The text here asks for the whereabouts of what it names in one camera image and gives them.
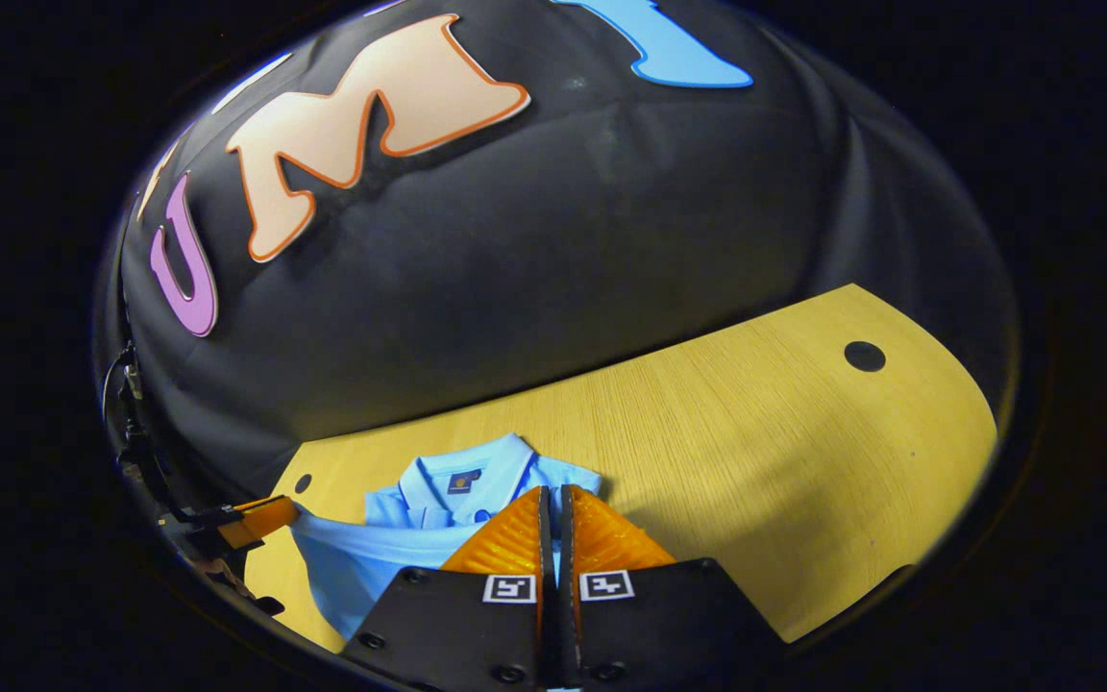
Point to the black backdrop cloth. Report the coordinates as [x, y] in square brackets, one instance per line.
[563, 240]

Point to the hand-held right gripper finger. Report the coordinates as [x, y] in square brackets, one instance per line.
[546, 634]
[569, 634]

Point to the light blue polo T-shirt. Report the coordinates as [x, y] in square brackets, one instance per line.
[371, 567]

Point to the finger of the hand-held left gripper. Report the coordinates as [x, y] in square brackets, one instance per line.
[227, 577]
[198, 527]

